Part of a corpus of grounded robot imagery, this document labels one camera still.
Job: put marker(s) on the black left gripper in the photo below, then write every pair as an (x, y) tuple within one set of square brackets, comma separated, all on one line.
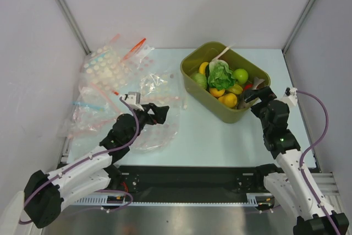
[(159, 115)]

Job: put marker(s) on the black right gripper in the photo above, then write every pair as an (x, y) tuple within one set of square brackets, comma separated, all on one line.
[(262, 102)]

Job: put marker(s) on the clear white-dotted zip bag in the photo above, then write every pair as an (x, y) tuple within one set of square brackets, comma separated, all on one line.
[(163, 89)]

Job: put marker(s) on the green toy lettuce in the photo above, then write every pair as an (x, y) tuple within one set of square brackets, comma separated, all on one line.
[(220, 75)]

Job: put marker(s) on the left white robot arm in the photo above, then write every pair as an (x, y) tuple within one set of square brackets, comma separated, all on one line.
[(48, 194)]

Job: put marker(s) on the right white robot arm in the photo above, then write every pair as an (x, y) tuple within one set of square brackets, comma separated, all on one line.
[(295, 189)]

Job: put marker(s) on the pile of clear zip bags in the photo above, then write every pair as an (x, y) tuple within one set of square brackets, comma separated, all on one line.
[(104, 74)]

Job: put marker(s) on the grey toy fish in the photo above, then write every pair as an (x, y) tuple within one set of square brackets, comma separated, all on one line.
[(257, 83)]

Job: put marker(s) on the green toy apple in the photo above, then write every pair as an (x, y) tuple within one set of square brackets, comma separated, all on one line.
[(241, 76)]

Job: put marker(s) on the orange toy fruit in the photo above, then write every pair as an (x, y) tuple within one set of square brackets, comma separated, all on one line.
[(216, 93)]

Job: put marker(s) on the olive green plastic bin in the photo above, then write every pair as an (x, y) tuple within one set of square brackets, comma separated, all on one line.
[(205, 53)]

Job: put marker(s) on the light green toy cabbage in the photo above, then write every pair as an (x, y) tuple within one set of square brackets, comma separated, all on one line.
[(200, 79)]

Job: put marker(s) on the yellow toy banana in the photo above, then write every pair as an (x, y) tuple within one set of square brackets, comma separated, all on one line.
[(203, 68)]

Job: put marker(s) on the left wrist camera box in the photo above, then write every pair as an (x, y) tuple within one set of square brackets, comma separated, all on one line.
[(132, 99)]

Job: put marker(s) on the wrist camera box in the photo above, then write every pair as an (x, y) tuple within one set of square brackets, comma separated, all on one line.
[(290, 97), (132, 99)]

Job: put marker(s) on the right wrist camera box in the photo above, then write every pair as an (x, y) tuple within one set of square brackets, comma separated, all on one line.
[(290, 97)]

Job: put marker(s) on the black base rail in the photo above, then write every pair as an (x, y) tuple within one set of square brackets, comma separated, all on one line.
[(163, 184)]

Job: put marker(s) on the white slotted cable duct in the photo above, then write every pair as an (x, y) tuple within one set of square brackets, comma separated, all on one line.
[(104, 200)]

